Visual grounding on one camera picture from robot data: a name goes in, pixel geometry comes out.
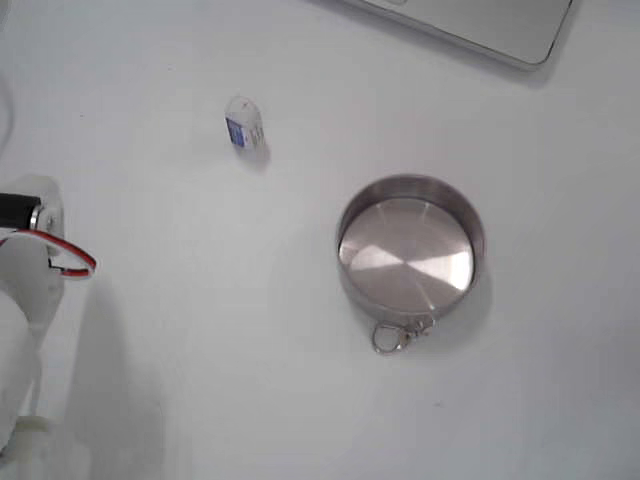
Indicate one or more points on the small white and blue box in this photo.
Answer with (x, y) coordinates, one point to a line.
(242, 127)

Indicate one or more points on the round metal bowl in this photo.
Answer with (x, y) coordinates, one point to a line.
(405, 260)

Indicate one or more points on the metal keyring clasp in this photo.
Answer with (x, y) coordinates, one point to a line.
(415, 330)

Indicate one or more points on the silver laptop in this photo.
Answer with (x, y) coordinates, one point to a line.
(500, 25)

